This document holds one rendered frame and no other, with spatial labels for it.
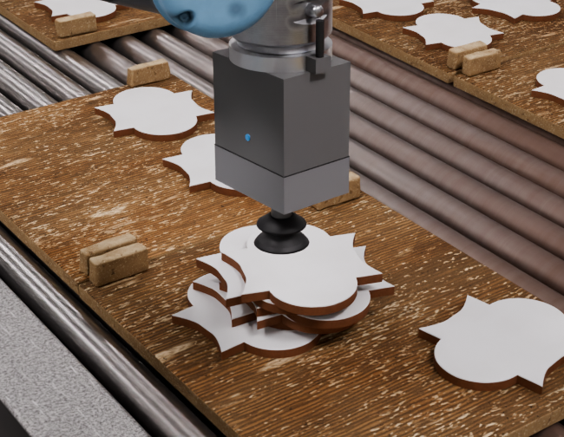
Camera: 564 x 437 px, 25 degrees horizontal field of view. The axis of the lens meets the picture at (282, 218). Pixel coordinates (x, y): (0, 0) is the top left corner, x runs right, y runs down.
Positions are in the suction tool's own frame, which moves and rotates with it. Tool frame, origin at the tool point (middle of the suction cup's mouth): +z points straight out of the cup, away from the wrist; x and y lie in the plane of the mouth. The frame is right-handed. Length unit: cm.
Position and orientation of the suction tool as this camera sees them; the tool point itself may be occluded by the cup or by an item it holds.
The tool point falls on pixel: (281, 242)
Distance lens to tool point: 98.2
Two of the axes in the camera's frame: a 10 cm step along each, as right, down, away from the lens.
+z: 0.0, 9.1, 4.2
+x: -7.8, 2.7, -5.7
